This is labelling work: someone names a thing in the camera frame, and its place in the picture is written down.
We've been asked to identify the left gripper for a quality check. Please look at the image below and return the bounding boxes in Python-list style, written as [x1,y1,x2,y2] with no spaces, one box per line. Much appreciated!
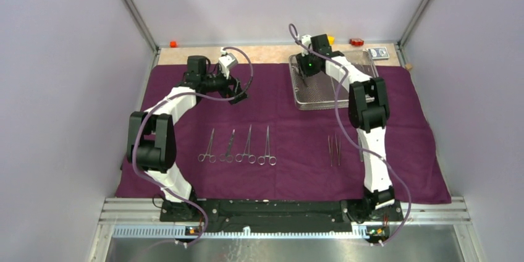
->
[201,66,248,104]

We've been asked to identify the metal mesh instrument tray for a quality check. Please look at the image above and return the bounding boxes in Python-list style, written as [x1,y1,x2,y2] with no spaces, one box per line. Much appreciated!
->
[289,50,378,111]

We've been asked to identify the purple cloth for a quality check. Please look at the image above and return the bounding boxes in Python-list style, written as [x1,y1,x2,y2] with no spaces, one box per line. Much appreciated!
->
[114,63,452,205]

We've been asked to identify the steel forceps clamp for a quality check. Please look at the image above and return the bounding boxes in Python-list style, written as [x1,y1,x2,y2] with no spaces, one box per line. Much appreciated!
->
[235,125,256,164]

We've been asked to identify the blue playing card deck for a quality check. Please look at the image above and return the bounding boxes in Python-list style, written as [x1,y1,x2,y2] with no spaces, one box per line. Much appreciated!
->
[366,47,390,61]

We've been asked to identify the small steel hemostat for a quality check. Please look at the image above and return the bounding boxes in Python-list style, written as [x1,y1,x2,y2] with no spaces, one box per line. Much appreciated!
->
[198,129,216,163]

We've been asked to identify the steel curved tweezers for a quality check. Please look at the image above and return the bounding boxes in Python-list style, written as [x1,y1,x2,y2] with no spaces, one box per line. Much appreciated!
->
[327,135,334,167]

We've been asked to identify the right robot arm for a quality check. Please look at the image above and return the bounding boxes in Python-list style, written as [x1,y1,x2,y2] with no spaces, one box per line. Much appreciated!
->
[293,34,395,220]

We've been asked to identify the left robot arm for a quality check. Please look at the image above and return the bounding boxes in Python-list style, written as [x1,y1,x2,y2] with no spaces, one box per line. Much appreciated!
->
[126,52,247,221]

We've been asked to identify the yellow small block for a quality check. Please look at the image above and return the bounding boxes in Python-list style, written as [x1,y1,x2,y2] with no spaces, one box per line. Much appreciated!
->
[327,36,335,45]

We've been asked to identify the red small block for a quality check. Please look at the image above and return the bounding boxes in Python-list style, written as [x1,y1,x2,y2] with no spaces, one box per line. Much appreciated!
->
[349,38,364,46]

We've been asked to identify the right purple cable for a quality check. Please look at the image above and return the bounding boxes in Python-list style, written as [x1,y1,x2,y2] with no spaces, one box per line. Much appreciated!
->
[288,23,413,247]

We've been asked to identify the purple cable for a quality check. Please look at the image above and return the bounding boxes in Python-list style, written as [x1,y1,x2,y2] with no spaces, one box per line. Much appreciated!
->
[130,46,255,248]
[288,23,413,247]

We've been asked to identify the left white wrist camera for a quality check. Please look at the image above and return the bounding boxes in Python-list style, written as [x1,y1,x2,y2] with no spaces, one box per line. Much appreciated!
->
[218,48,239,79]

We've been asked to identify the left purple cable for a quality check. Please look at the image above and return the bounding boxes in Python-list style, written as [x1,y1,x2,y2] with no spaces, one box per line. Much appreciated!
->
[130,46,255,248]

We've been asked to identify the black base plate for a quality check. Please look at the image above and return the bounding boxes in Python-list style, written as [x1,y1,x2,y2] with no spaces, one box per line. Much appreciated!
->
[159,198,404,233]

